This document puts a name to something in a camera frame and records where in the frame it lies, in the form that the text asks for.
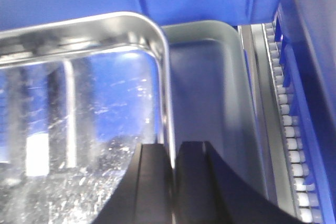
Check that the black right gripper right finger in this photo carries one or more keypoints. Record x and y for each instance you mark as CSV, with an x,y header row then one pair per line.
x,y
209,191

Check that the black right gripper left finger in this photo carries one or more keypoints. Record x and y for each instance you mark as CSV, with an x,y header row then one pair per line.
x,y
144,195

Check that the silver metal tray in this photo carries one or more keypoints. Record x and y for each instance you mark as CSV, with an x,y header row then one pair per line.
x,y
77,97
211,96

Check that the blue crate upper right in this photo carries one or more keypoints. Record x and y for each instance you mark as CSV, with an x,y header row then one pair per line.
x,y
308,30

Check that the roller track rail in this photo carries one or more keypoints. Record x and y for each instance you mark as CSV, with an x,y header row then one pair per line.
x,y
272,102

